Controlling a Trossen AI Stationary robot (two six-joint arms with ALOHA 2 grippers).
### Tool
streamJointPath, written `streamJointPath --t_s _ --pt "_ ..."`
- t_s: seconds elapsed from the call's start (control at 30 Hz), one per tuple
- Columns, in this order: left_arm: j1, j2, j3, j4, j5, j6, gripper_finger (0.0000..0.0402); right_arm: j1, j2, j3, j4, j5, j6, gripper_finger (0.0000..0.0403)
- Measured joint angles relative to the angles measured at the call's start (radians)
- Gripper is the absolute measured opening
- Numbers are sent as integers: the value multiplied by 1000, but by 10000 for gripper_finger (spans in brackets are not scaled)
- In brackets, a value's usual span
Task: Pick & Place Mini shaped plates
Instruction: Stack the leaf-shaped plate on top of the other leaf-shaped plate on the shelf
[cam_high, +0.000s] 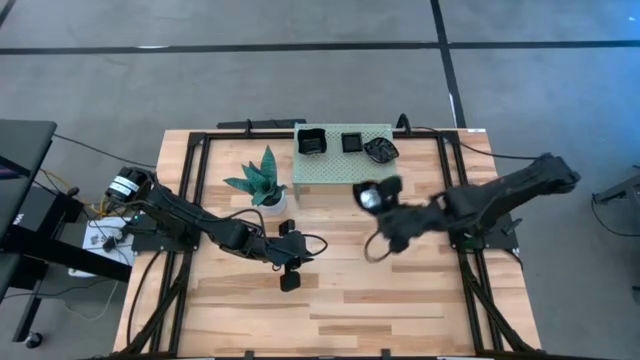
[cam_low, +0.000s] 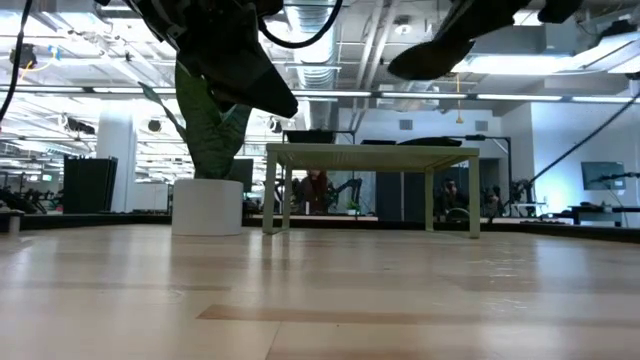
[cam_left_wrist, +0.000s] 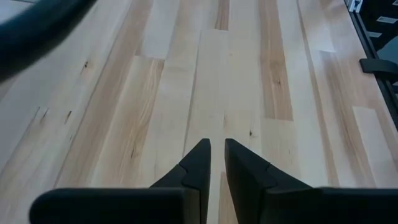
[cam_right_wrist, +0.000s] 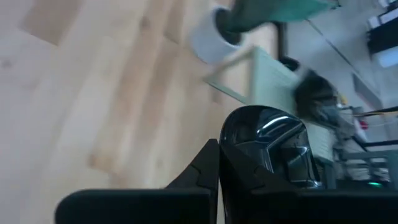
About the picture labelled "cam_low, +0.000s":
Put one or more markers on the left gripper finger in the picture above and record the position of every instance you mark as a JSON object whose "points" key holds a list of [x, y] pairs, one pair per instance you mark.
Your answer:
{"points": [[240, 75]]}

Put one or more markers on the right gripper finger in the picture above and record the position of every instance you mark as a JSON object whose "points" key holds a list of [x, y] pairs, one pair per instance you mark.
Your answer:
{"points": [[430, 61]]}

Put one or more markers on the background black robot arm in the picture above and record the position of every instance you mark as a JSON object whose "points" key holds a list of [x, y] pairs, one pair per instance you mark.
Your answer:
{"points": [[357, 187], [522, 189]]}

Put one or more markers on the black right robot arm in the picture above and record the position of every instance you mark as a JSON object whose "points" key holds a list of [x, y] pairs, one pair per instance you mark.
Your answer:
{"points": [[560, 10]]}

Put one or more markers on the black leaf-shaped mini plate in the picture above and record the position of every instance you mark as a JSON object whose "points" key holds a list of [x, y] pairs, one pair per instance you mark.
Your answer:
{"points": [[431, 141]]}

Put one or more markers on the black round ceiling fixture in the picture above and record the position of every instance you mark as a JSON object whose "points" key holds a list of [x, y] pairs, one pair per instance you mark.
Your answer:
{"points": [[155, 125], [276, 127], [26, 56]]}

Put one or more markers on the yellow hanging pendant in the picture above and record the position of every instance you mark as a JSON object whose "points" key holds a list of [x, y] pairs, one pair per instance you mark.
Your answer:
{"points": [[459, 119]]}

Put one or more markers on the green snake plant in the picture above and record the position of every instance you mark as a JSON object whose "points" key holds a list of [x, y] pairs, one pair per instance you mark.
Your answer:
{"points": [[210, 150]]}

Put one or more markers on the ceiling light strip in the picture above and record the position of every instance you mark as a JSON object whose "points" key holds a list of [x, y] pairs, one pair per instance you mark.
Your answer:
{"points": [[335, 93], [520, 97]]}

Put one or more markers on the black monitor screen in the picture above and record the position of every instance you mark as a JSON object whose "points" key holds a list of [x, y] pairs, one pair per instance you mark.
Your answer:
{"points": [[245, 175]]}

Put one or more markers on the green perforated metal riser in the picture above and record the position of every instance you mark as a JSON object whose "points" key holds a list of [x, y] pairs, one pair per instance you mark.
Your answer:
{"points": [[370, 159]]}

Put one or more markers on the person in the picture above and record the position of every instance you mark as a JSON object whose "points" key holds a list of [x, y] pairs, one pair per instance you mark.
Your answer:
{"points": [[312, 192], [448, 196]]}

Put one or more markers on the white round plant pot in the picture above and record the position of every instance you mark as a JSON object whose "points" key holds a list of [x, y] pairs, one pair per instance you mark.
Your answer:
{"points": [[207, 207]]}

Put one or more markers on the white building column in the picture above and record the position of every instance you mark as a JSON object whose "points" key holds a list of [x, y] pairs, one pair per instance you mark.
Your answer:
{"points": [[116, 160]]}

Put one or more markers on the small green potted plant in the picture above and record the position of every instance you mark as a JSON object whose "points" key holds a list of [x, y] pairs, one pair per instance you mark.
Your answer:
{"points": [[352, 205]]}

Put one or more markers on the black ribbed cabinet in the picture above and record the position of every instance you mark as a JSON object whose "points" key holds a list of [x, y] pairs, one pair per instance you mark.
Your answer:
{"points": [[90, 182]]}

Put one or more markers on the black background desk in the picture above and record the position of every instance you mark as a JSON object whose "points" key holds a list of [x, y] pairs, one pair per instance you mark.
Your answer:
{"points": [[600, 209]]}

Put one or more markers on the grey wall vent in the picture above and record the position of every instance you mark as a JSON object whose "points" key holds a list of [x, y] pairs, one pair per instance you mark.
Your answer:
{"points": [[481, 125], [406, 125]]}

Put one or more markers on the silver ceiling air duct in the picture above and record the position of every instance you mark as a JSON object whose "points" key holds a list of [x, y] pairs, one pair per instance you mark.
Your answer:
{"points": [[317, 65]]}

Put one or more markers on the black background rig frame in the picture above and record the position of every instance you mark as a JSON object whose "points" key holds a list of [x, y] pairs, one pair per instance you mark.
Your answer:
{"points": [[475, 137]]}

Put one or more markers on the wall-mounted monitor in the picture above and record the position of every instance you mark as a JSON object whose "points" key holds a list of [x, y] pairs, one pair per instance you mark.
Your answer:
{"points": [[602, 167]]}

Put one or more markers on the black aluminium rig frame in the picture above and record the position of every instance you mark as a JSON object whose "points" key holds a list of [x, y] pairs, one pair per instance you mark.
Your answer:
{"points": [[100, 220]]}

